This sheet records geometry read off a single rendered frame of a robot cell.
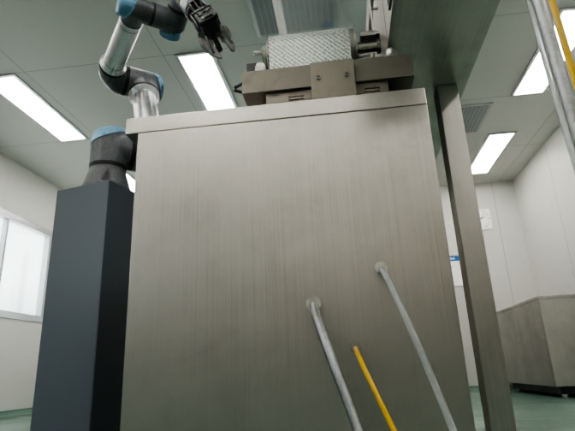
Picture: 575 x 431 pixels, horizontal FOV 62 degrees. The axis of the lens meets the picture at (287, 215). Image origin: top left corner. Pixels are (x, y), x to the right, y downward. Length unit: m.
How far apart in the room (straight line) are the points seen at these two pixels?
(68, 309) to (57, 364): 0.15
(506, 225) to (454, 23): 6.11
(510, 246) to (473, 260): 5.90
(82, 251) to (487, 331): 1.12
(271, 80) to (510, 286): 6.22
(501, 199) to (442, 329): 6.55
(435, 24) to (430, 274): 0.66
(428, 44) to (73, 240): 1.13
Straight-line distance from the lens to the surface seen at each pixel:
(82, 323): 1.44
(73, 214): 1.56
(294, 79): 1.17
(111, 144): 1.64
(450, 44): 1.40
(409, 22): 1.29
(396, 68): 1.17
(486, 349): 1.34
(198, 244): 0.98
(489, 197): 7.40
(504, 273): 7.15
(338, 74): 1.14
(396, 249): 0.94
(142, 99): 1.91
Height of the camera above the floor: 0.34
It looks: 18 degrees up
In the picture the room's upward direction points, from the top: 2 degrees counter-clockwise
